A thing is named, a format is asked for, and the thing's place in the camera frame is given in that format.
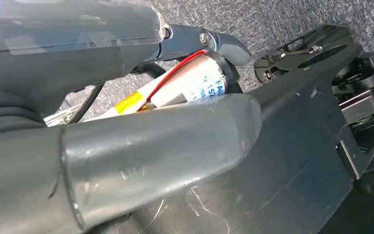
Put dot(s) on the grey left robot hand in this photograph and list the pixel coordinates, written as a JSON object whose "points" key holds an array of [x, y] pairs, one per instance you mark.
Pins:
{"points": [[125, 155]]}

